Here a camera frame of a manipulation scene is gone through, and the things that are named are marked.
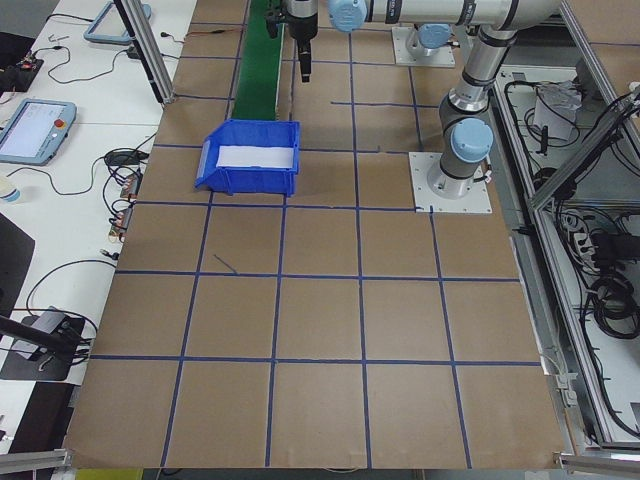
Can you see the grey adapter box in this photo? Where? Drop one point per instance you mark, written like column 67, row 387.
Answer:
column 50, row 320

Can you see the V-shaped metal bar frame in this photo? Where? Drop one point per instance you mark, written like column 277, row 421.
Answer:
column 575, row 166

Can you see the grey metal bracket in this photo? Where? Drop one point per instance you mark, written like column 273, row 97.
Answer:
column 567, row 395

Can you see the light blue teach pendant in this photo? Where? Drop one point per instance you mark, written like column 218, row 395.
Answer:
column 30, row 132
column 91, row 31

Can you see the green conveyor belt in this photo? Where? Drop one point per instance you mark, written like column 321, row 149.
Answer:
column 257, row 75

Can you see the black control device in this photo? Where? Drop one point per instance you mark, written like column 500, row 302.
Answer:
column 15, row 77

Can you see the white foam pad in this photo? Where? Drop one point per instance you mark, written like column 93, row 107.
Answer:
column 255, row 156

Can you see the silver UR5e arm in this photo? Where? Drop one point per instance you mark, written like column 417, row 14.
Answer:
column 477, row 70
column 432, row 36

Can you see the small equipment box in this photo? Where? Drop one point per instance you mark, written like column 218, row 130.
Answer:
column 552, row 122

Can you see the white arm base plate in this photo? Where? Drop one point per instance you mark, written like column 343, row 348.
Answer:
column 470, row 202
column 400, row 57

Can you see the blue plastic storage bin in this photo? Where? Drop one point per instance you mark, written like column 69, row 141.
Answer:
column 260, row 182

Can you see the black power brick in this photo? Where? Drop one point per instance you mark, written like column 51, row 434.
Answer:
column 607, row 247

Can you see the black power adapter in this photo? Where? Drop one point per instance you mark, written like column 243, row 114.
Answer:
column 133, row 52
column 122, row 158

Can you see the dark bag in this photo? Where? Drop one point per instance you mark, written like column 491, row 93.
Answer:
column 12, row 45

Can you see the white paper cup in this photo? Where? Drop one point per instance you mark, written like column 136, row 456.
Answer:
column 7, row 192

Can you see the aluminium extrusion bar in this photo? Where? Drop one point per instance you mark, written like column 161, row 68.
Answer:
column 35, row 459
column 600, row 461

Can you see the white power strip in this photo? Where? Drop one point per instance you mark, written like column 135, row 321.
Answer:
column 582, row 245

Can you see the black stand base plate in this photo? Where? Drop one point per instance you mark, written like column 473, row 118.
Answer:
column 30, row 370

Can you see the metal allen key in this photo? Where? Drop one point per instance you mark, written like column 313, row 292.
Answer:
column 51, row 37

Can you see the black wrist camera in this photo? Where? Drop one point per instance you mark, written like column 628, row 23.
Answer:
column 273, row 22

